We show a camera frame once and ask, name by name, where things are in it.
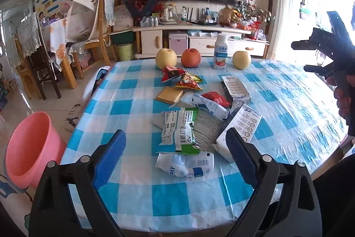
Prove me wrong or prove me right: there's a yellow red snack packet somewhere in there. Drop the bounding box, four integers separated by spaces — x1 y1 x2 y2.
175 73 204 91

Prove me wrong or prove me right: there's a pink flower bunch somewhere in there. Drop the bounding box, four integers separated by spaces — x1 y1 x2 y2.
241 0 274 26

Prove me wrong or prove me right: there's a white blue plastic wrapper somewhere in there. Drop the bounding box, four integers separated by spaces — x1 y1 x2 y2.
156 152 215 179

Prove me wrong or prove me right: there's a white television cabinet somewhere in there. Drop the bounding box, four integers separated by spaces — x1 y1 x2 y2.
132 23 270 61

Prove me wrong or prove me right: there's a red apple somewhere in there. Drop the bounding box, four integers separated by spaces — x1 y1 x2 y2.
181 48 201 68

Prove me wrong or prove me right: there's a green white wrapper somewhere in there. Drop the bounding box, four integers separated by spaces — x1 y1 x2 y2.
159 107 201 155

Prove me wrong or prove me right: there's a grey packet with text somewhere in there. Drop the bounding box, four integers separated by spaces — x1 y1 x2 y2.
220 75 252 106

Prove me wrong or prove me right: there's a person's right hand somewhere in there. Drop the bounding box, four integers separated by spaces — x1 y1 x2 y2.
327 74 355 126

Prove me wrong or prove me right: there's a dark wooden chair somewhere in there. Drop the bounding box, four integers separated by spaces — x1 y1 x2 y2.
15 12 62 100

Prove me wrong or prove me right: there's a white yogurt bottle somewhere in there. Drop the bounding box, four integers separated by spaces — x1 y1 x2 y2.
213 33 229 70

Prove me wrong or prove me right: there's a white electric kettle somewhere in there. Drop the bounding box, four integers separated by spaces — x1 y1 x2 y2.
162 5 178 25

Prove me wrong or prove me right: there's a dark wrapped flower bouquet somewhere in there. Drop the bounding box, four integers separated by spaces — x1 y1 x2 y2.
122 0 160 21

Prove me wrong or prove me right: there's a golden gift basket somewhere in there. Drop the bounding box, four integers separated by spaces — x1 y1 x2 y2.
219 6 245 28

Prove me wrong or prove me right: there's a green waste bin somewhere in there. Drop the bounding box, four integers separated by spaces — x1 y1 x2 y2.
114 43 135 62

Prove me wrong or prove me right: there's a grey chair cover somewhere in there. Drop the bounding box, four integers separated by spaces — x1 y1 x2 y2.
17 13 42 58

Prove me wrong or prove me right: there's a wooden dining table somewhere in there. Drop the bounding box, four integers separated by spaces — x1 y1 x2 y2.
39 18 79 89

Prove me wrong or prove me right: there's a pink storage box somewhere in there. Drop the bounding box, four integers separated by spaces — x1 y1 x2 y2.
169 32 188 54

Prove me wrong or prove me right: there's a pink plastic basin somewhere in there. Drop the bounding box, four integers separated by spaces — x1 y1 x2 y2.
5 112 67 190

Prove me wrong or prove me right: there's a white milk carton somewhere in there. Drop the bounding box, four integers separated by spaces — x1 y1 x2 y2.
212 104 262 164

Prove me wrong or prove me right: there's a light wooden chair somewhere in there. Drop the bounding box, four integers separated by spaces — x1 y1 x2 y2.
68 0 111 80

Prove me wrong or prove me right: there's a blue white crumpled wrapper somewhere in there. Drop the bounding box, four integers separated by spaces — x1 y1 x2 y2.
180 93 231 119

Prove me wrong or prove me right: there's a cream embroidered cloth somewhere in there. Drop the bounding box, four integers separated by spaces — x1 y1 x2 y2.
67 0 104 42

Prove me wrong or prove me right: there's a small yellow pear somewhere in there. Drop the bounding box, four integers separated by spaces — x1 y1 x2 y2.
232 51 252 70

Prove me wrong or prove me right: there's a white blue cloth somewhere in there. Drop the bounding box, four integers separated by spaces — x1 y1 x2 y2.
83 66 111 99

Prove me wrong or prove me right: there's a white lace curtain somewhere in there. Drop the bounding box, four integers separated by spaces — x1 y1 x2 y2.
268 0 308 60

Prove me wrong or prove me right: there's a large yellow pear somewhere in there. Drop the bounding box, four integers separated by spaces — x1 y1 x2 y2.
155 48 178 70

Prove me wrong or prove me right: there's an orange print table cover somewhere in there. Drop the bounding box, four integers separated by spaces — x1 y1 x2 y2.
50 18 70 69

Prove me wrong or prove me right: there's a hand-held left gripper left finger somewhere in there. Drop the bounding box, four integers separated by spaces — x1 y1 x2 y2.
29 129 128 237

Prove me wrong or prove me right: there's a striped towel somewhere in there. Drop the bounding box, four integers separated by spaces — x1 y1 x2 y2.
103 0 115 27

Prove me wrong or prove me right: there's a grey white printed pouch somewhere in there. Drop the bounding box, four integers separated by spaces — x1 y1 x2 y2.
152 109 231 151

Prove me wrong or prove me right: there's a blue checked tablecloth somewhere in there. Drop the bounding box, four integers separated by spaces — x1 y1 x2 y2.
59 58 349 232

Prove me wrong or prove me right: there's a red white wrapper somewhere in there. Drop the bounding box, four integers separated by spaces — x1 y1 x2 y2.
201 92 233 108

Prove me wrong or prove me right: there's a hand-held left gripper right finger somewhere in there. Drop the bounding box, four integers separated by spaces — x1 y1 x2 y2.
225 127 323 237

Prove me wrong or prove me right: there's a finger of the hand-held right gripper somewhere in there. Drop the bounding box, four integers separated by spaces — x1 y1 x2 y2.
291 27 337 56
303 63 337 78

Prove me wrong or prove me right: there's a person's dark clothing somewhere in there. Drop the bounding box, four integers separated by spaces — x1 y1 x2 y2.
312 140 355 237

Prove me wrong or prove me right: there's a brown square packet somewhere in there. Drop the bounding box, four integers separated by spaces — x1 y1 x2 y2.
155 86 185 104

